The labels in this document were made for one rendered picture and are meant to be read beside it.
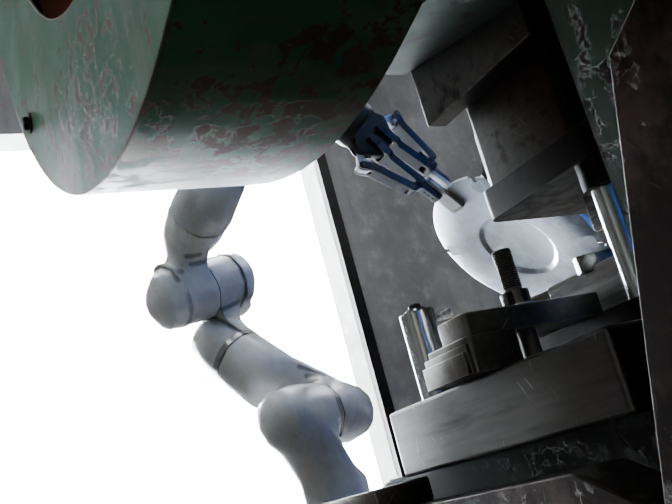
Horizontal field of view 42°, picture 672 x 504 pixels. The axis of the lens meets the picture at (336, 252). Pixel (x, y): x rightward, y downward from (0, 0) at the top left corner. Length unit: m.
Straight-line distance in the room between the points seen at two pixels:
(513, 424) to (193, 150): 0.32
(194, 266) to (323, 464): 0.42
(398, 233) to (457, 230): 5.13
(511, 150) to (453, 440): 0.30
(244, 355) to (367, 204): 5.02
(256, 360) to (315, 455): 0.21
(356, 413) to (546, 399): 0.87
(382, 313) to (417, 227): 0.80
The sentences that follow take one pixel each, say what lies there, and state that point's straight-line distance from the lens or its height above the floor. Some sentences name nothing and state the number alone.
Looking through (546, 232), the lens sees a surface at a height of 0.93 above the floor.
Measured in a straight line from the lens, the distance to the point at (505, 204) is 0.85.
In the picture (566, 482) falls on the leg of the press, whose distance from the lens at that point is 0.60.
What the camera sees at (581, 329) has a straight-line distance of 0.80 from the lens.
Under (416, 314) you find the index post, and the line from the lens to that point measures 0.84.
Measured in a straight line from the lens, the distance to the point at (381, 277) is 6.32.
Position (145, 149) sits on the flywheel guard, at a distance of 0.67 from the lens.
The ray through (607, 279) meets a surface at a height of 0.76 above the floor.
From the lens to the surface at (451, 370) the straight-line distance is 0.69.
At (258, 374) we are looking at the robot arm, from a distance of 1.51.
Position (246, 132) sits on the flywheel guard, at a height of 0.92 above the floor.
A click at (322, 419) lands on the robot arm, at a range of 1.41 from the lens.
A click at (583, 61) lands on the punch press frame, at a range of 0.65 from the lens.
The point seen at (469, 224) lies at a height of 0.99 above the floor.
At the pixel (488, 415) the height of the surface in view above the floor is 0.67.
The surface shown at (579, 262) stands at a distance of 0.81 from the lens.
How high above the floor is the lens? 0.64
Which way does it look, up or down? 15 degrees up
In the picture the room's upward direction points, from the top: 15 degrees counter-clockwise
